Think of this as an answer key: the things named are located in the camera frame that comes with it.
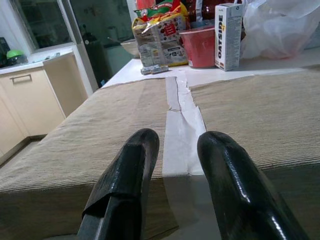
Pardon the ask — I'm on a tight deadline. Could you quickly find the white Oatside milk carton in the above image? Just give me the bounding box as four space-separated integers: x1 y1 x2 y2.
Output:
214 3 243 72

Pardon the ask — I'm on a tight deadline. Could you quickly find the glass sliding door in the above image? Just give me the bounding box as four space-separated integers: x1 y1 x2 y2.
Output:
68 0 136 86

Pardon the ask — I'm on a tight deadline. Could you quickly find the glass window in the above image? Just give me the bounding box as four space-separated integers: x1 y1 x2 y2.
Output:
9 0 76 51

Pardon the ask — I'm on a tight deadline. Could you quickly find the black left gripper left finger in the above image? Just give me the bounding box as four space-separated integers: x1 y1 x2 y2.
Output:
76 127 161 240

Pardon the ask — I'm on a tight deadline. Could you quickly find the yellow green snack bag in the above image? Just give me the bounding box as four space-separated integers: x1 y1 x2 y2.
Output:
131 0 190 68

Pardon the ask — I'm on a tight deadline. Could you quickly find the dark red snack bag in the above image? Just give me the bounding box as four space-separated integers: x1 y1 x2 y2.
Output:
187 0 217 25

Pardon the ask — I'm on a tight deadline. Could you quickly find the small silver packet strip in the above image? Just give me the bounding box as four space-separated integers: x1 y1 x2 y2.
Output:
140 64 169 75

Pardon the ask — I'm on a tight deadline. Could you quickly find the green round helmet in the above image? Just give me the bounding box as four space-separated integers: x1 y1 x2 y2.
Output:
6 49 27 66

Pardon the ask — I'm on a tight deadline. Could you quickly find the black appliance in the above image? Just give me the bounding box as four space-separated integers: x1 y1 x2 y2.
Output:
0 36 8 68

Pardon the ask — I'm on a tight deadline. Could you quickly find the beige woven placemat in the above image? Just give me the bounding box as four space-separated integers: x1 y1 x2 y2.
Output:
188 65 320 240
0 77 181 240

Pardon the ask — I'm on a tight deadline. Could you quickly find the clear plastic bag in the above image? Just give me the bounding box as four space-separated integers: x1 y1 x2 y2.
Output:
239 0 320 60

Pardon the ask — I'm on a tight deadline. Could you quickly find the dark gas cylinder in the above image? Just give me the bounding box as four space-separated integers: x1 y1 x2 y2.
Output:
82 23 103 85

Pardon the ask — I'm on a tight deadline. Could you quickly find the metal bowl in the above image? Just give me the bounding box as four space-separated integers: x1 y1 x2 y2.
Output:
119 38 141 59

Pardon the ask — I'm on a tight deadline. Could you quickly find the white table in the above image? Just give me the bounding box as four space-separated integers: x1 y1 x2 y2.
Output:
101 48 320 240

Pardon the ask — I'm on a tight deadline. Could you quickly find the white paper strip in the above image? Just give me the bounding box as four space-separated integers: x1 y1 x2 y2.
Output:
162 74 208 177

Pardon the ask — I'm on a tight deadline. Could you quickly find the beige kitchen cabinet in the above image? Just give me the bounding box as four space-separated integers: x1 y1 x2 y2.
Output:
0 48 90 166

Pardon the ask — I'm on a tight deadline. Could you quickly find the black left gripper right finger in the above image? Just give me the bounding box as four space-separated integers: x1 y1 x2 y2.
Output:
196 130 312 240

